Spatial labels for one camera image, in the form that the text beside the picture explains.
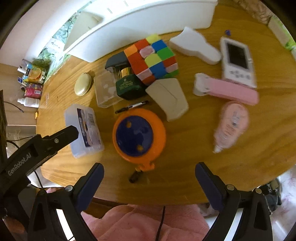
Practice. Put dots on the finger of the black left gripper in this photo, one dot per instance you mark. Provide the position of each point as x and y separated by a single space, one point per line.
60 139

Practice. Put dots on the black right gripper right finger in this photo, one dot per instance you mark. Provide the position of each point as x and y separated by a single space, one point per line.
254 223

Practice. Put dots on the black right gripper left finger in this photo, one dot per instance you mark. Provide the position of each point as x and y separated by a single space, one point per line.
44 223

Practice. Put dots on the translucent card box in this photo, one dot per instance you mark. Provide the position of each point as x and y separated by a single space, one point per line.
89 140

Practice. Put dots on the black marker pen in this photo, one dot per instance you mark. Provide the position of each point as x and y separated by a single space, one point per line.
136 105

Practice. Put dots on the orange blue tape measure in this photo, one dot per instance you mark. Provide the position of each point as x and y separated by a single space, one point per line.
139 137

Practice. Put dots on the dark green jar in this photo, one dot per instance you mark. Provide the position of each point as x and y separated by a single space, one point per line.
129 86

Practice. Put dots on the pink correction tape dispenser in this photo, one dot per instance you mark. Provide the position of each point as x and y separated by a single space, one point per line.
234 120

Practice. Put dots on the multicolour puzzle cube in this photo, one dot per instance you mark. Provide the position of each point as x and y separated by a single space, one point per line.
151 59

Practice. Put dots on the pink hair roller brush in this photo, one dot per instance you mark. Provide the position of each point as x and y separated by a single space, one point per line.
205 85

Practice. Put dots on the white spray bottle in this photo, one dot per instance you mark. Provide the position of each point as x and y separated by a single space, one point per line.
29 102

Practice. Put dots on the pink red packet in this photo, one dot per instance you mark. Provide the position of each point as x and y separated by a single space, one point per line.
33 91

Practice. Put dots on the gold oval compact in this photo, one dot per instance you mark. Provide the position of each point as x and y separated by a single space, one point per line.
82 84

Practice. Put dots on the clear plastic box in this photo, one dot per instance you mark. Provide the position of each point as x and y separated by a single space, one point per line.
105 89

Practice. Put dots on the pink clothing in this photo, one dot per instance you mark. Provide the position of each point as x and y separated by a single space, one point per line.
136 222

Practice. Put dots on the black power adapter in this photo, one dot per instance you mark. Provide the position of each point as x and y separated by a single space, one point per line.
117 60

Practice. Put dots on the white plastic storage bin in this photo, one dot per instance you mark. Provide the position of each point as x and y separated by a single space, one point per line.
105 26

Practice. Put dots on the white handheld game console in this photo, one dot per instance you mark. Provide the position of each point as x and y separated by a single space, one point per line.
237 63

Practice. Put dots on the white foam piece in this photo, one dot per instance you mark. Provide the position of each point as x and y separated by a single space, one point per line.
191 43

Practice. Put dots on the small blue pin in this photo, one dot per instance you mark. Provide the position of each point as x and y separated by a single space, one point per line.
228 33

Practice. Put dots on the green tissue box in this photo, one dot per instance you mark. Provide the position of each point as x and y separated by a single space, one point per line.
282 34

